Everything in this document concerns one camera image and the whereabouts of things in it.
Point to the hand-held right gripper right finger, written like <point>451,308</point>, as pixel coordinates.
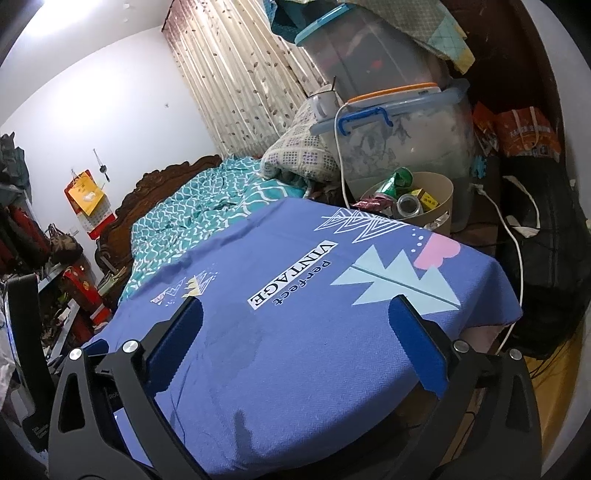
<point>415,350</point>

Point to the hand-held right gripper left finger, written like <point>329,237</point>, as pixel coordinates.
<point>178,346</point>

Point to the yellow small box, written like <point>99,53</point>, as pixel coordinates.
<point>425,199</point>

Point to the pink snack packet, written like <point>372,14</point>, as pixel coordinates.
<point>369,201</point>

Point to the beige trash bin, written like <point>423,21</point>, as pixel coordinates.
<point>438,194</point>

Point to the green drink can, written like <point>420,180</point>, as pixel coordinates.
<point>399,179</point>

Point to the grey metal shelf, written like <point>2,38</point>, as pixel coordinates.
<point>62,332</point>

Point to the red gift box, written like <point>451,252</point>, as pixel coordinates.
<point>83,295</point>

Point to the red hanging clothes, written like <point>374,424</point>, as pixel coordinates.
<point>23,240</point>

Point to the brown handbag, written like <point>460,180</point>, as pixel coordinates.
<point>64,244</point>

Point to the blue printed tablecloth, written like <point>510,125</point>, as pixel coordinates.
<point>300,346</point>

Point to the teal patterned quilt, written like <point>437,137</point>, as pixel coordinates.
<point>184,207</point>

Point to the carved wooden headboard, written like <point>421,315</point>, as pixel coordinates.
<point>138,189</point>

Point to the black bag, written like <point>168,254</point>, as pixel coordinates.
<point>554,230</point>

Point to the dark folded clothes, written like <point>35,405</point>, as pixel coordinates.
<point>11,161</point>

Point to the hanging keys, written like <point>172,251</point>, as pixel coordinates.
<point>104,170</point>

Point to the grey patterned pillow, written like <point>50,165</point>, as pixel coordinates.
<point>295,152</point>

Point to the orange snack packet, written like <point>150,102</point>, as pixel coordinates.
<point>485,127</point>

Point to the orange shopping bag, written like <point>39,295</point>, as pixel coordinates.
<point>521,134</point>

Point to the orange lid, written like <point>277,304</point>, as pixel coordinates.
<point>392,92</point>

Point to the white mug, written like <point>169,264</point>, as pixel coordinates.
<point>323,106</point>

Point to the beige leaf print curtain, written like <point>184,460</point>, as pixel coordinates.
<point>240,69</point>

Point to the clear storage box blue lid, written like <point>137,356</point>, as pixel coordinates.
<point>369,55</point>

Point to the red and yellow wall calendar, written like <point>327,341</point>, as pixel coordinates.
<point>87,198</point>

